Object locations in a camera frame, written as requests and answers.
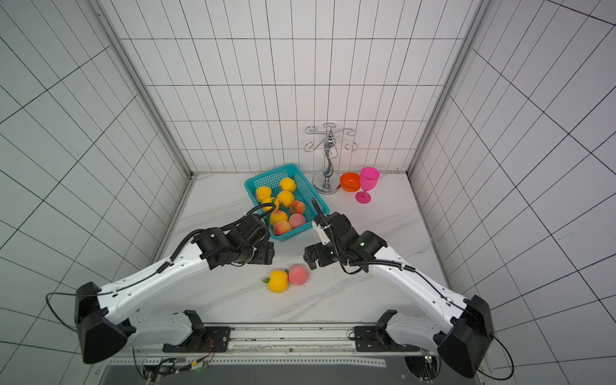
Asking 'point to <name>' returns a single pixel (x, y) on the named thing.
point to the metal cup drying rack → (328, 182)
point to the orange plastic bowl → (350, 182)
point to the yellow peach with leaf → (263, 194)
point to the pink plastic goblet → (369, 178)
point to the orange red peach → (297, 207)
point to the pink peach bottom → (297, 220)
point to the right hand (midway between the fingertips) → (315, 248)
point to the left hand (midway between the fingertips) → (257, 258)
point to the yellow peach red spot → (285, 198)
